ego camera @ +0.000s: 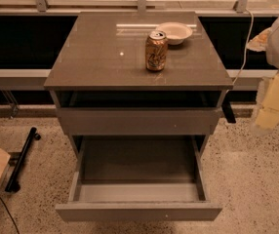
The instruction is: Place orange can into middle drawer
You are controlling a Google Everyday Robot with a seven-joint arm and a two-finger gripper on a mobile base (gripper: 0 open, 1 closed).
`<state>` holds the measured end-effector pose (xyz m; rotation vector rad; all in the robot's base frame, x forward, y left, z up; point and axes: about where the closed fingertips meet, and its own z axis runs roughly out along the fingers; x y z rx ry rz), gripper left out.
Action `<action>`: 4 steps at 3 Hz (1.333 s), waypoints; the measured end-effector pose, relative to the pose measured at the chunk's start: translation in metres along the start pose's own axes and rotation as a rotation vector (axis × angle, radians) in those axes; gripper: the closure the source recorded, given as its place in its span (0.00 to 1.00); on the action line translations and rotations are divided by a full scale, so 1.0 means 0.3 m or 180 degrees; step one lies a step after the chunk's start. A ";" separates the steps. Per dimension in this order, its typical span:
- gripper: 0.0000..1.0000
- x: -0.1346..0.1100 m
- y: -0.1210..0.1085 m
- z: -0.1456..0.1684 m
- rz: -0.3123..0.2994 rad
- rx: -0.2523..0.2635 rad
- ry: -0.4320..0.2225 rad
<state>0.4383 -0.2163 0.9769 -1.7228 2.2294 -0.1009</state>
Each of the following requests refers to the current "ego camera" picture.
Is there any black bar on floor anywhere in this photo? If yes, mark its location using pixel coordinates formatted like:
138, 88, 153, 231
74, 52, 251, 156
5, 127, 41, 192

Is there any open grey middle drawer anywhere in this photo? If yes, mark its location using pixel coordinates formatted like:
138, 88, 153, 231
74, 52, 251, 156
56, 136, 221, 221

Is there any black cable on floor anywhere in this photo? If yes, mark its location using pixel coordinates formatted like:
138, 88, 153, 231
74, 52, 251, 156
0, 164, 20, 234

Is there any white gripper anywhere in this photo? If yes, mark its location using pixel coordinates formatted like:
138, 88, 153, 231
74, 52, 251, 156
247, 28, 279, 136

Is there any white cable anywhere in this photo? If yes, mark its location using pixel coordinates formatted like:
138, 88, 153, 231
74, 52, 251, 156
230, 9, 255, 86

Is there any closed grey top drawer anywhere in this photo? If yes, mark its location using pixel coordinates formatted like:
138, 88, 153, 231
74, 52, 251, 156
57, 108, 220, 136

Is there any grey drawer cabinet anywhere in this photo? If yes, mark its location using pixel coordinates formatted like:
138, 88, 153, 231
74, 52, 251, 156
45, 12, 232, 150

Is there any orange soda can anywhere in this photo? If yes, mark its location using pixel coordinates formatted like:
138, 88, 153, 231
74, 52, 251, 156
145, 30, 168, 71

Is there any white bowl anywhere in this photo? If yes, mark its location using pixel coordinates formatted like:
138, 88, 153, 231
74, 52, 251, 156
156, 22, 193, 45

